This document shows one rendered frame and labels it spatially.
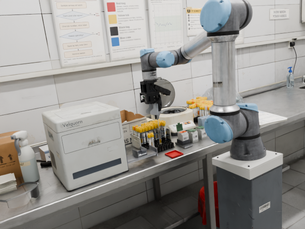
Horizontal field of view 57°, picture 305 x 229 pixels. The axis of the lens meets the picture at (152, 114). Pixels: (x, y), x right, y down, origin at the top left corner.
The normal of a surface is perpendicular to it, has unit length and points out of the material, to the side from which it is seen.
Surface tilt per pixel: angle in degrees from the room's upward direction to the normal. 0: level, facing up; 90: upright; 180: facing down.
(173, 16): 94
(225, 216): 90
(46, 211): 90
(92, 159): 90
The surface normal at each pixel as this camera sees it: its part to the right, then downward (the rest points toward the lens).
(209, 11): -0.77, 0.10
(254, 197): 0.53, 0.15
